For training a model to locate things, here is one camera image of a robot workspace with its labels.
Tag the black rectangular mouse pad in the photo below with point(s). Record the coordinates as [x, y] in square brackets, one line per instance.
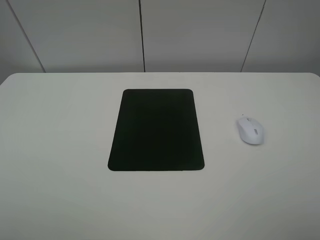
[156, 130]

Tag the white computer mouse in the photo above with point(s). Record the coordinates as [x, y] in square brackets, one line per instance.
[250, 130]

